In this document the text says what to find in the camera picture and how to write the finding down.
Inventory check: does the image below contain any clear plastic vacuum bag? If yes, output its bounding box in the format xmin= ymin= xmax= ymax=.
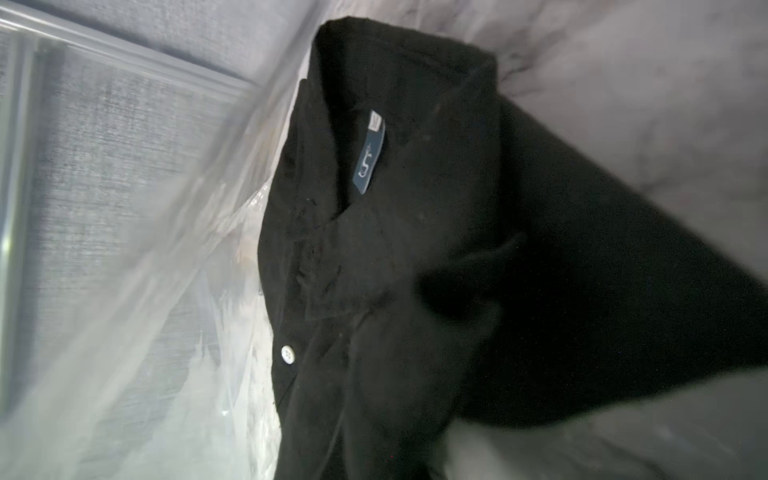
xmin=1 ymin=1 xmax=767 ymax=479

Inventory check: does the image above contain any black shirt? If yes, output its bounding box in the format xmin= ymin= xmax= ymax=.
xmin=258 ymin=17 xmax=767 ymax=479

